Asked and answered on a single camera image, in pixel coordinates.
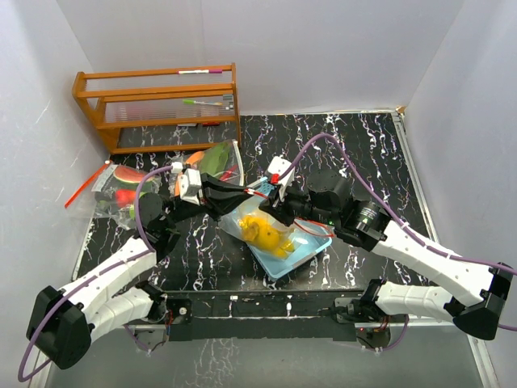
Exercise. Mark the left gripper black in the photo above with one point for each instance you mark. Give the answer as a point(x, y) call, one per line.
point(215, 207)

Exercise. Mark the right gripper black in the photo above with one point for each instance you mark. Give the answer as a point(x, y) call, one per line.
point(278, 209)

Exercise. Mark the clear bag orange zipper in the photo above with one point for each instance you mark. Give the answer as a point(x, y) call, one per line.
point(229, 223)
point(96, 198)

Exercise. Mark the yellow starfruit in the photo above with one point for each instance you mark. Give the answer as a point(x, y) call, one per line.
point(259, 233)

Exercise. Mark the white dotted zip bag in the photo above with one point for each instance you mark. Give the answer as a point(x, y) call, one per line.
point(233, 172)

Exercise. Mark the watermelon slice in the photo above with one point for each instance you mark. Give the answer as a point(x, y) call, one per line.
point(128, 175)

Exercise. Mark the yellow banana bunch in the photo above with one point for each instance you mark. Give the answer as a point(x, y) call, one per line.
point(284, 250)

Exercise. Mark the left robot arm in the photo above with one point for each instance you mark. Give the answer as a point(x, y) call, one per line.
point(65, 322)

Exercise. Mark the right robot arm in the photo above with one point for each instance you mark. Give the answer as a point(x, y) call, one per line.
point(471, 296)

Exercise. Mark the light blue plastic basket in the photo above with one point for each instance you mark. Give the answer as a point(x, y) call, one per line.
point(276, 269)

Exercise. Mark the wooden shelf rack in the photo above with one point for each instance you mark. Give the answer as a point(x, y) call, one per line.
point(115, 101)

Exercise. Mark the green pen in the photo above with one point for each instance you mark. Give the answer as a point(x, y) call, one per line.
point(206, 103)

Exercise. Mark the pink white pen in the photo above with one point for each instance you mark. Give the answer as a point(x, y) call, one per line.
point(200, 71)

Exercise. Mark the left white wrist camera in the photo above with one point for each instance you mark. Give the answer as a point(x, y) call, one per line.
point(187, 183)

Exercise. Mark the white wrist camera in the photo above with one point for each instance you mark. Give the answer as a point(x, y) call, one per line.
point(187, 183)
point(280, 174)

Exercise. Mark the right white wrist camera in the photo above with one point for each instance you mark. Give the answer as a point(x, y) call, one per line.
point(280, 174)

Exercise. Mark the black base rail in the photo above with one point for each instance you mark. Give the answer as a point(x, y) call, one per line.
point(276, 314)

